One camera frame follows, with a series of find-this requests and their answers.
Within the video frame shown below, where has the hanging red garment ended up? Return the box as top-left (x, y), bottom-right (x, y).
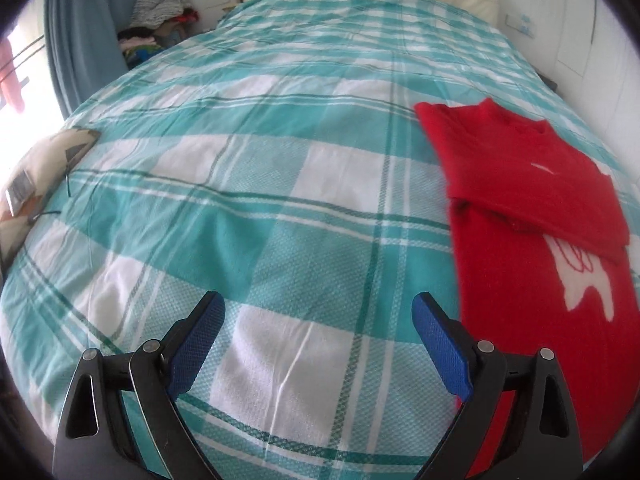
top-left (0, 37), bottom-right (26, 111)

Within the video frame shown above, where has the white wall socket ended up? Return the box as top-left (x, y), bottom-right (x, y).
top-left (505, 12), bottom-right (537, 36)

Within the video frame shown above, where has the red sweater with white dog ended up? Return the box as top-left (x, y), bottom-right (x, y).
top-left (414, 99), bottom-right (640, 480)

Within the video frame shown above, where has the blue-grey curtain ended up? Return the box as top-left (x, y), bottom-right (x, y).
top-left (44, 0), bottom-right (166, 121)

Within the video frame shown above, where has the beige patterned cushion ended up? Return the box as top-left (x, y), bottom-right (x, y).
top-left (0, 129), bottom-right (101, 271)

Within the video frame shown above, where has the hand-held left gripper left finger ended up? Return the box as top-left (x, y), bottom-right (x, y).
top-left (52, 290), bottom-right (226, 480)

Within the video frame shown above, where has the white wardrobe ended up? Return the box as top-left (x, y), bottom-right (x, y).
top-left (550, 0), bottom-right (640, 171)

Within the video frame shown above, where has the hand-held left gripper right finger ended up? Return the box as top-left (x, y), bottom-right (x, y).
top-left (411, 291), bottom-right (585, 480)

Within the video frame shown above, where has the pile of clothes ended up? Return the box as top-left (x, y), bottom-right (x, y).
top-left (117, 0), bottom-right (201, 68)

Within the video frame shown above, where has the thin black cable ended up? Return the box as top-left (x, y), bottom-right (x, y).
top-left (27, 170), bottom-right (73, 225)

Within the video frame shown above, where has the teal plaid bed sheet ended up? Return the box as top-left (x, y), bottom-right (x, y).
top-left (0, 0), bottom-right (640, 480)

